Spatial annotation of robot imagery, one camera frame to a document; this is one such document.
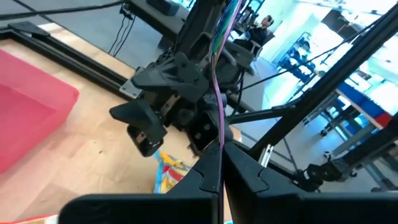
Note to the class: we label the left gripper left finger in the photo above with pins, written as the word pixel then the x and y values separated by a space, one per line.
pixel 205 177

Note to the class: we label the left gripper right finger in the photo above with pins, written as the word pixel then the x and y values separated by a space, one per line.
pixel 252 193

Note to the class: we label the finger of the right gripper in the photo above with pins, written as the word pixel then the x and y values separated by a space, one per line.
pixel 140 115
pixel 174 74

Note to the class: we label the blue ramen pack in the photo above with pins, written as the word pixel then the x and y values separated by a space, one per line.
pixel 169 174

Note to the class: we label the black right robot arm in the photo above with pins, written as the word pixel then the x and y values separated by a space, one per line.
pixel 199 28

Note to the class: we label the grey desk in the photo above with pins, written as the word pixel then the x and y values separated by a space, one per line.
pixel 155 18

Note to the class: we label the seated person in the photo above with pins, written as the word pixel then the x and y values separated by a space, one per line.
pixel 258 32

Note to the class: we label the pink plastic bin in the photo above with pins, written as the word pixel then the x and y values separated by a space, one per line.
pixel 31 109

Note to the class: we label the wheeled work table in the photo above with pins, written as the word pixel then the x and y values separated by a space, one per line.
pixel 357 105

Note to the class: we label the red storage bins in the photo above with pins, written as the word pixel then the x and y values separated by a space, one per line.
pixel 385 119

